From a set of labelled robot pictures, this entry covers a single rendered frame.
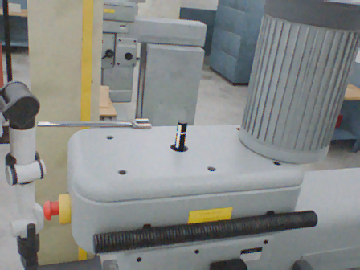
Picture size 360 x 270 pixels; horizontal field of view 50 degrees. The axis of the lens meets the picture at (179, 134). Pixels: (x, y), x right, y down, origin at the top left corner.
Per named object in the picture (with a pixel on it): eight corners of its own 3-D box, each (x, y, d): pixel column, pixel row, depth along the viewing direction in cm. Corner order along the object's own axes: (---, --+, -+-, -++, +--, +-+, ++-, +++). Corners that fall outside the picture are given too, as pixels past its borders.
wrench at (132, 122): (36, 129, 80) (36, 125, 80) (37, 122, 83) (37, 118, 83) (150, 128, 88) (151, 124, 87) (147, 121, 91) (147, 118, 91)
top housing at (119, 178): (75, 265, 68) (75, 189, 62) (65, 186, 91) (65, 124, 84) (296, 235, 84) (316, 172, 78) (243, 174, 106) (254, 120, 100)
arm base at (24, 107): (1, 116, 144) (-13, 89, 137) (34, 101, 149) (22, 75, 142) (11, 133, 133) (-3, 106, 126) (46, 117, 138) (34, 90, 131)
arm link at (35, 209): (17, 230, 159) (14, 202, 154) (39, 224, 164) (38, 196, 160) (22, 238, 154) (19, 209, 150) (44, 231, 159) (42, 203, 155)
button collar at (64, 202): (59, 231, 76) (59, 206, 74) (59, 213, 81) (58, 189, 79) (70, 230, 77) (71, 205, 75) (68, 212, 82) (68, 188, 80)
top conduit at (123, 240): (95, 259, 65) (95, 243, 63) (92, 243, 68) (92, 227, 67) (316, 230, 80) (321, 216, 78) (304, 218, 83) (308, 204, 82)
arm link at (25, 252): (13, 259, 167) (11, 236, 162) (36, 251, 172) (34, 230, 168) (21, 277, 157) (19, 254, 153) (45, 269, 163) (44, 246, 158)
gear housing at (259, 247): (123, 295, 76) (126, 255, 72) (104, 219, 97) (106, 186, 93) (269, 270, 88) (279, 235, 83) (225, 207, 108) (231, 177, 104)
